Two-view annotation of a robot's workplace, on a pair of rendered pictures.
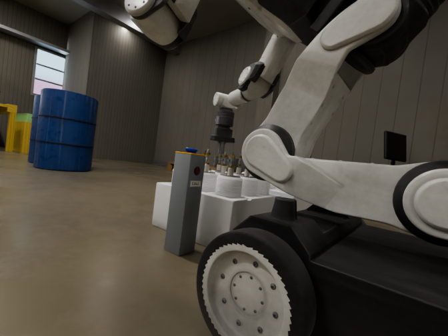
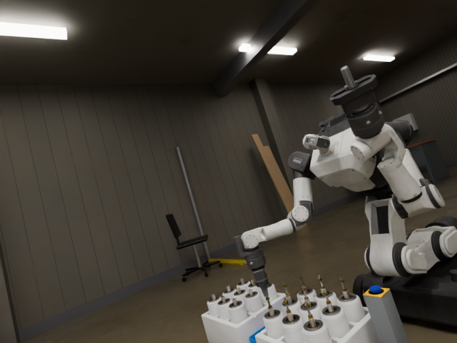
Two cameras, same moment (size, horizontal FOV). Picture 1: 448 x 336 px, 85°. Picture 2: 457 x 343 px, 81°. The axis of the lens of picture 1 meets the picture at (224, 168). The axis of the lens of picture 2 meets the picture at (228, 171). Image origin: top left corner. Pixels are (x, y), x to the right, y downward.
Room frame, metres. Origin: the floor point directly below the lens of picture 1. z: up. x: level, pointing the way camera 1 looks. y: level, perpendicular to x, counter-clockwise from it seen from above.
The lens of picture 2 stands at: (0.81, 1.24, 0.78)
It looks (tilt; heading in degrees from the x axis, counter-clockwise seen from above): 7 degrees up; 289
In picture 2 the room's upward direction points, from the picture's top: 17 degrees counter-clockwise
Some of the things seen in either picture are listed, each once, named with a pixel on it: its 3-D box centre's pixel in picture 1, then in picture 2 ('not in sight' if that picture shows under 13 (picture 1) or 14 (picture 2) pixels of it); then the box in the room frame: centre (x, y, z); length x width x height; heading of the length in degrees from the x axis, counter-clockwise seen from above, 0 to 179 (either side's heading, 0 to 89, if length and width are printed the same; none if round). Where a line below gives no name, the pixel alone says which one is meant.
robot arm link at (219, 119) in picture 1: (223, 129); (258, 269); (1.22, 0.03, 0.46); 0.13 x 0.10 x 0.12; 105
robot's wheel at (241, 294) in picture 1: (249, 292); not in sight; (0.39, -0.07, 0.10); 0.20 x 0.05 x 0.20; 52
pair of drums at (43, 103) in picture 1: (62, 131); not in sight; (2.83, 1.92, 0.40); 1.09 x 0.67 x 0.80; 57
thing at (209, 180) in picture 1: (203, 195); (339, 333); (0.96, 0.07, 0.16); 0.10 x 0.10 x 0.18
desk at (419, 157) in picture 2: not in sight; (397, 169); (-0.68, -5.64, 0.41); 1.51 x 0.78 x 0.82; 142
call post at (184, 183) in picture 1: (185, 202); (391, 335); (0.77, 0.11, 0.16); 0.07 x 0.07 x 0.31; 54
